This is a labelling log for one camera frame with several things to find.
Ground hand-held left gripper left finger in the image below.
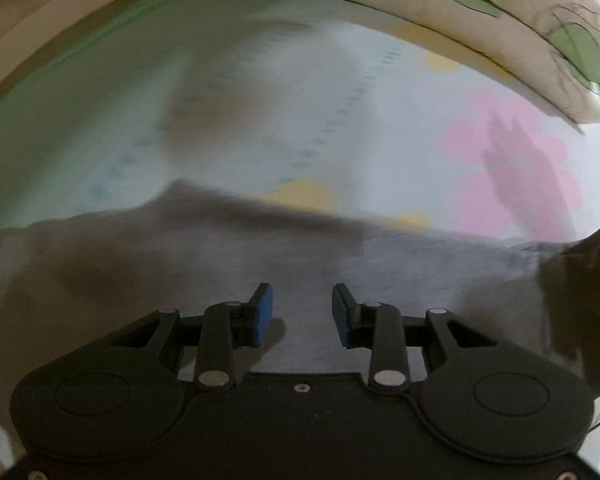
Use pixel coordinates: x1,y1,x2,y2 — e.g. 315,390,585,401
110,282,276,393

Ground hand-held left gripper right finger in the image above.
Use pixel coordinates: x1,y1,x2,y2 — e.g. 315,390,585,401
331,282,498,393

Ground grey pants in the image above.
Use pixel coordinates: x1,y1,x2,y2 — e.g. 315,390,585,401
0,177,600,441

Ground beige bed side rail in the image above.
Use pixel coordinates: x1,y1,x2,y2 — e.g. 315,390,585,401
0,0,231,111

